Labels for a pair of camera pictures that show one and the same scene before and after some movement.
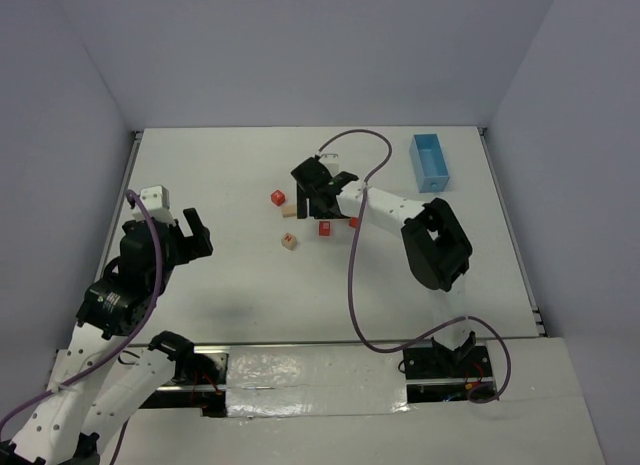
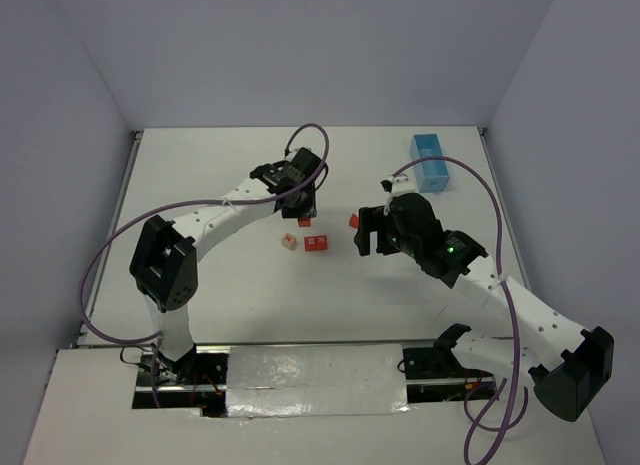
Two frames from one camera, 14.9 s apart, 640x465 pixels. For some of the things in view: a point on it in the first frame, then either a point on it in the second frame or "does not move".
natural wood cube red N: (289, 241) does not move
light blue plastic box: (429, 163) does not move
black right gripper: (314, 197) -> (371, 231)
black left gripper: (181, 245) -> (298, 208)
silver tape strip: (315, 380) does not move
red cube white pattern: (324, 228) -> (310, 243)
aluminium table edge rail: (488, 149) does not move
